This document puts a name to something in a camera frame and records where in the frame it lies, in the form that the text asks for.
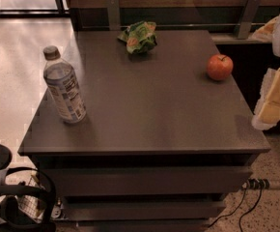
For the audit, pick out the black office chair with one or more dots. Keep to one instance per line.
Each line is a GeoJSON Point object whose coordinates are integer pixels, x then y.
{"type": "Point", "coordinates": [11, 218]}

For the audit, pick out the lower cabinet drawer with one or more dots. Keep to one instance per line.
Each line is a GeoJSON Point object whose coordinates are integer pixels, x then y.
{"type": "Point", "coordinates": [144, 210]}

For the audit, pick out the metal wall bracket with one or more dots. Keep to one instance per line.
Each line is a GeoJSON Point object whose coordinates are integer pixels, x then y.
{"type": "Point", "coordinates": [249, 11]}
{"type": "Point", "coordinates": [113, 13]}

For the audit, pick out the cabinet drawer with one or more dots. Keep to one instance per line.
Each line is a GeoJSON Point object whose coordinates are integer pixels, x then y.
{"type": "Point", "coordinates": [144, 210]}
{"type": "Point", "coordinates": [148, 181]}

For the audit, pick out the white power strip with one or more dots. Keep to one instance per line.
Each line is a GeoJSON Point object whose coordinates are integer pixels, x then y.
{"type": "Point", "coordinates": [261, 184]}

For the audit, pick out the top cabinet drawer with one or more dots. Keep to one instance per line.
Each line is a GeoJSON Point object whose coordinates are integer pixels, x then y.
{"type": "Point", "coordinates": [148, 181]}

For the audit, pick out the dark grey drawer cabinet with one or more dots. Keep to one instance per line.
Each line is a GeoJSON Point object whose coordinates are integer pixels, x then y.
{"type": "Point", "coordinates": [144, 111]}

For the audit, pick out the clear plastic water bottle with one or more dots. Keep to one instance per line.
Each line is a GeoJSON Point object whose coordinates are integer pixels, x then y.
{"type": "Point", "coordinates": [60, 78]}

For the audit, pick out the red apple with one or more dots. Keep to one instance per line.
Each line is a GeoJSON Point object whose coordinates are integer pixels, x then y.
{"type": "Point", "coordinates": [219, 67]}

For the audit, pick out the right metal wall bracket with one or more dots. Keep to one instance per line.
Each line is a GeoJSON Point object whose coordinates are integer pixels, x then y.
{"type": "Point", "coordinates": [249, 11]}

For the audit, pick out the left metal wall bracket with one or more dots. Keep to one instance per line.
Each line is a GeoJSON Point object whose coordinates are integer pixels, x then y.
{"type": "Point", "coordinates": [113, 13]}

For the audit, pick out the green rice chip bag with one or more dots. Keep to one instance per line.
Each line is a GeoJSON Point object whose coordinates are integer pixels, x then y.
{"type": "Point", "coordinates": [139, 37]}

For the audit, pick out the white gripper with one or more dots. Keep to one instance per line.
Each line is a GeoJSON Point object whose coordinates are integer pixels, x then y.
{"type": "Point", "coordinates": [267, 114]}

